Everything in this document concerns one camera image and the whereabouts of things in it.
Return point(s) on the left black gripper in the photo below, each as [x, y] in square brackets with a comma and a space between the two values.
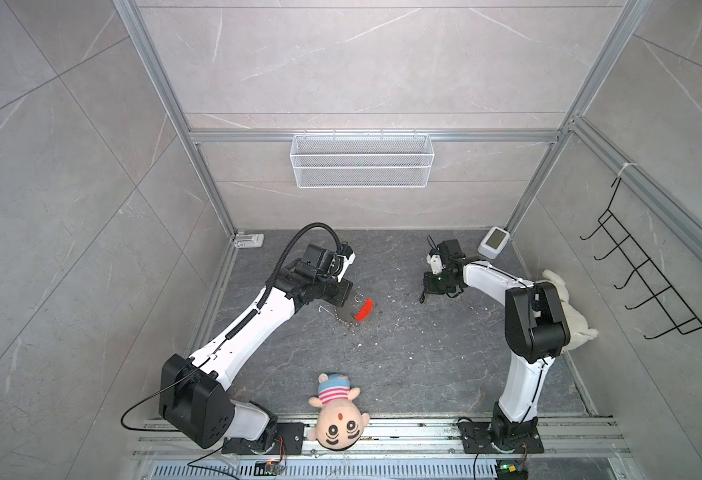
[340, 297]

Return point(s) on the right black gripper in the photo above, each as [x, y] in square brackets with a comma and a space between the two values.
[429, 286]

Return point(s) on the metal keyring holder red handle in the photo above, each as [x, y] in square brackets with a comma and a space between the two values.
[355, 310]

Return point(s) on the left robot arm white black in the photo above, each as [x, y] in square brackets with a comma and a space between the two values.
[193, 395]

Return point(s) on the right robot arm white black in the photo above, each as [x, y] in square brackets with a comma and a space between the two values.
[535, 330]

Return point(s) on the white digital clock device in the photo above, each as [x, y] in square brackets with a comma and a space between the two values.
[493, 243]

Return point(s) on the plush doll striped hat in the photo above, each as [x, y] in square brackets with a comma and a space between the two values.
[340, 423]

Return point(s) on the white plush dog toy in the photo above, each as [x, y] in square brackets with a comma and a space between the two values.
[580, 332]

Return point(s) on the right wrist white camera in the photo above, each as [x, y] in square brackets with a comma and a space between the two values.
[435, 263]

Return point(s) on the wrist white camera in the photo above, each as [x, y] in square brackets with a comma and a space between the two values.
[341, 262]
[435, 263]

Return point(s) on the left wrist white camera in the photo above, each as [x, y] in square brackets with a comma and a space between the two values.
[341, 262]

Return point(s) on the white wall socket box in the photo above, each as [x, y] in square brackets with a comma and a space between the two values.
[248, 241]

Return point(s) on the white wire mesh basket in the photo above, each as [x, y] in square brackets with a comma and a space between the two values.
[382, 160]

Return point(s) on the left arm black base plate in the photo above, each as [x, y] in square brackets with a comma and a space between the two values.
[281, 436]

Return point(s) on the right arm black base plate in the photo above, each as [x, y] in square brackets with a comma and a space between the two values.
[497, 437]

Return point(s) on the black wire hook rack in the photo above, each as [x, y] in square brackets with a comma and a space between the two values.
[645, 272]

